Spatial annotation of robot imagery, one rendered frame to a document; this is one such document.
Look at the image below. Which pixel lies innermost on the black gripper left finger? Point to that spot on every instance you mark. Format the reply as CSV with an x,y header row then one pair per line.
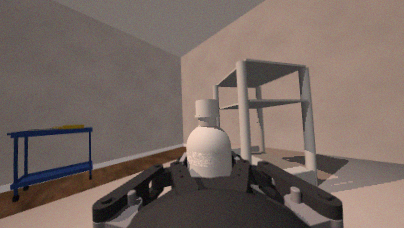
x,y
117,208

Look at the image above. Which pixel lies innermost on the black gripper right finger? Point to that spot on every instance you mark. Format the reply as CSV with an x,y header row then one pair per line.
x,y
318,208

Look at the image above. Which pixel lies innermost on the beige bottle with grey cap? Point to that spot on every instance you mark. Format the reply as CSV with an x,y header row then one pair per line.
x,y
208,146

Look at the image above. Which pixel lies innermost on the grey open shelving unit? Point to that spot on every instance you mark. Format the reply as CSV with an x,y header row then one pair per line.
x,y
260,72

